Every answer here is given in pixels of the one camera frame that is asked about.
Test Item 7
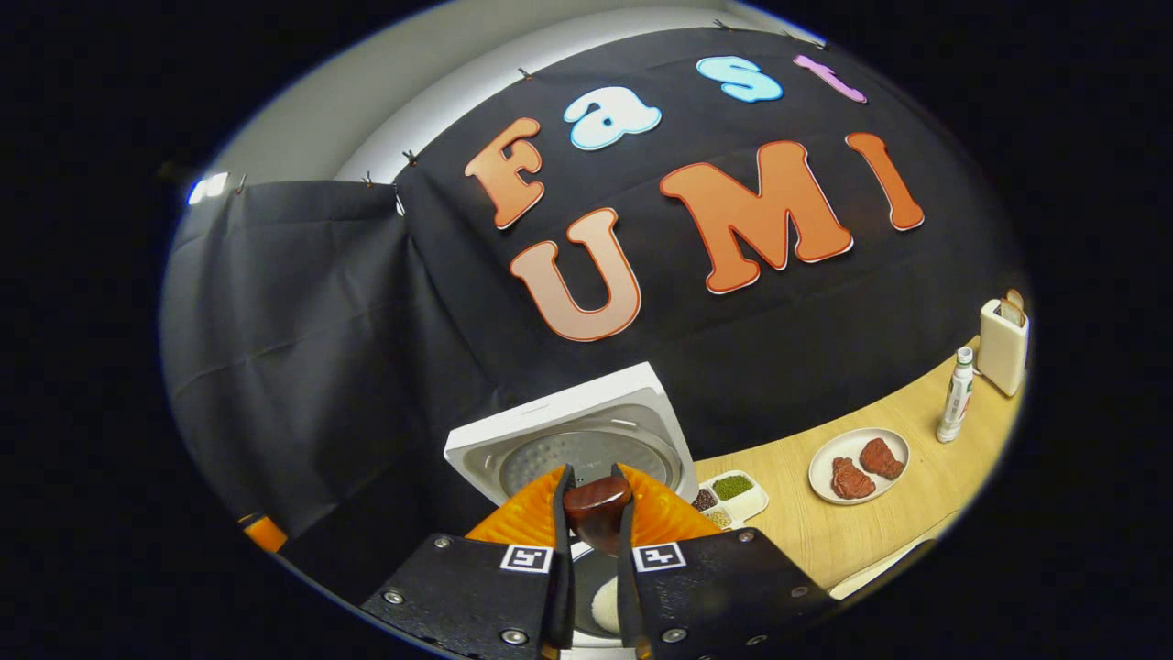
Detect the red meat piece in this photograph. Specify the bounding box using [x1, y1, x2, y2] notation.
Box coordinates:
[831, 456, 876, 501]
[860, 437, 906, 480]

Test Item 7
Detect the brown wooden spoon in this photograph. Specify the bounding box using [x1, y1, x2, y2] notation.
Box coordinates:
[564, 475, 633, 556]

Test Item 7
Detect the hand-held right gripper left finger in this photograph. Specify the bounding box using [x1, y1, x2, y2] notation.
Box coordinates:
[360, 463, 576, 660]

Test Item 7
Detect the white rice cooker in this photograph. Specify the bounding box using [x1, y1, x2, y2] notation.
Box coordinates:
[444, 361, 699, 660]

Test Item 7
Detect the cream chopstick holder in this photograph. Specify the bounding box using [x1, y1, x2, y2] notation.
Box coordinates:
[978, 289, 1030, 397]

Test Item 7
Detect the white bottle with green label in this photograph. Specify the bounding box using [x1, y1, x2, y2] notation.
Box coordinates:
[936, 346, 975, 444]

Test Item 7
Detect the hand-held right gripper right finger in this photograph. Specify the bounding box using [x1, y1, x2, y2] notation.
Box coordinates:
[612, 463, 839, 660]

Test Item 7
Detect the white rice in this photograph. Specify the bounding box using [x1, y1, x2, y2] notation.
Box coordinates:
[591, 577, 619, 633]

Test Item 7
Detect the white round plate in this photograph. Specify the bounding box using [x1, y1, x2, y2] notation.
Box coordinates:
[808, 427, 911, 506]

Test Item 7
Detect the black backdrop cloth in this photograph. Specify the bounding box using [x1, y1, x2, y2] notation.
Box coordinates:
[160, 26, 1027, 606]

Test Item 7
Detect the white divided bean tray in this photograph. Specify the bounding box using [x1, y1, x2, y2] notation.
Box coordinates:
[689, 470, 771, 531]

